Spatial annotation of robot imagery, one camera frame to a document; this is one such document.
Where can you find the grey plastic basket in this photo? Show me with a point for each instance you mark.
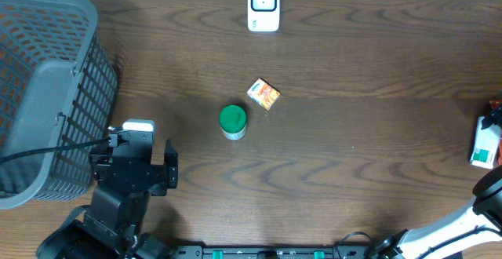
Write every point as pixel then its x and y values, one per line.
pixel 58 89

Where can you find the white green box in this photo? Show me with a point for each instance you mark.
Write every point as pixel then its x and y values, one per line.
pixel 485 146

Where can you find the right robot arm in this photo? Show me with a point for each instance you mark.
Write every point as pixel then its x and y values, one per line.
pixel 478 222

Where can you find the white barcode scanner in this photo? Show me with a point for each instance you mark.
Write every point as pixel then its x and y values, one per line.
pixel 263 15

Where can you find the black mounting rail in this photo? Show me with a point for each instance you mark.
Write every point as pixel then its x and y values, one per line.
pixel 270 252

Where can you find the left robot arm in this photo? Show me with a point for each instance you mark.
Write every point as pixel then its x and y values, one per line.
pixel 110 226

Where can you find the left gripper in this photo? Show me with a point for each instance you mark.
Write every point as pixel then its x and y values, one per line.
pixel 161 178

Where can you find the green lidded jar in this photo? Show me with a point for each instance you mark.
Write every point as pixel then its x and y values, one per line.
pixel 233 122

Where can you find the small orange box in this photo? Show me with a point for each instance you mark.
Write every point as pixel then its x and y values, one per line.
pixel 263 93

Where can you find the orange snack bar wrapper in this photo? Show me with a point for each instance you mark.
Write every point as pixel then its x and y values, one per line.
pixel 496 106

